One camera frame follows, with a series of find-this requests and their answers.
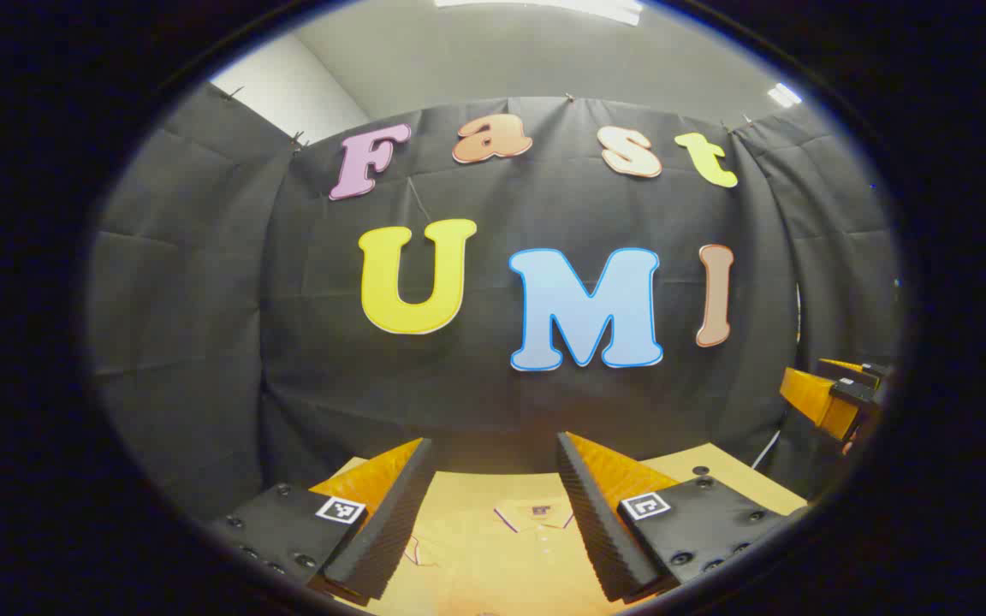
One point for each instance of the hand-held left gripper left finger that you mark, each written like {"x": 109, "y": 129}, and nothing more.
{"x": 394, "y": 530}

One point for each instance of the orange T-shirt with collar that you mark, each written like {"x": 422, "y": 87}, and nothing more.
{"x": 501, "y": 560}

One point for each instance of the black backdrop cloth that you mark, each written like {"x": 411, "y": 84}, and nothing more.
{"x": 493, "y": 411}

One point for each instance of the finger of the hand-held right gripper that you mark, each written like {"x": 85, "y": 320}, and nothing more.
{"x": 852, "y": 368}
{"x": 814, "y": 398}

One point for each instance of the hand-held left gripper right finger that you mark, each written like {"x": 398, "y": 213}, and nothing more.
{"x": 591, "y": 530}

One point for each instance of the ceiling light panel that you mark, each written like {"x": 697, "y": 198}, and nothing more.
{"x": 544, "y": 7}
{"x": 784, "y": 94}

